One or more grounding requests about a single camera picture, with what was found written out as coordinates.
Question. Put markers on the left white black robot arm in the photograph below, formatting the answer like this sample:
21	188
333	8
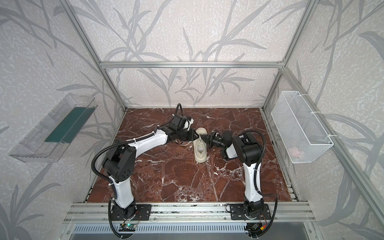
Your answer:
116	163

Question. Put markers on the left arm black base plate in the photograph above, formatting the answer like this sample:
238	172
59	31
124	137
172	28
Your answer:
140	212

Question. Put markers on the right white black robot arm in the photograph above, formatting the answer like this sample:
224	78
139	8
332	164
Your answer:
249	147

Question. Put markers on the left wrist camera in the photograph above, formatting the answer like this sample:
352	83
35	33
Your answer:
188	123

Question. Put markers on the white wire mesh basket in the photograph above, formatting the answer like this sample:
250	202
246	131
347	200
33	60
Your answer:
299	127

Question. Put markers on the right wiring connector bundle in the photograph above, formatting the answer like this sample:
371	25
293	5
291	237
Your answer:
255	227

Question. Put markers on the cream white sneaker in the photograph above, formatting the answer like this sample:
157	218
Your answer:
200	153

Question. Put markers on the green lit circuit board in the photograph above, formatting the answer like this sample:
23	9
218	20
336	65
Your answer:
128	227

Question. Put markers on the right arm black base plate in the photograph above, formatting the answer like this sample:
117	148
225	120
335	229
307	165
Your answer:
242	212

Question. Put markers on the clear plastic wall bin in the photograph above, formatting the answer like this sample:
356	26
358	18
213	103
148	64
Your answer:
48	141

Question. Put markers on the pink object in basket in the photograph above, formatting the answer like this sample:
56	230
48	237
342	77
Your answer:
295	153

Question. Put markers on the aluminium frame cage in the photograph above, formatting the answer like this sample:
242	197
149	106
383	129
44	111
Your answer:
363	184

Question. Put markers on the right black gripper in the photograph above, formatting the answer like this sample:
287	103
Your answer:
214	139

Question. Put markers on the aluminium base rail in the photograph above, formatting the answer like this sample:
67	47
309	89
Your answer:
293	220

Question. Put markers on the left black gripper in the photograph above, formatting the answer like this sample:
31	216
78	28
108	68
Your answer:
188	135

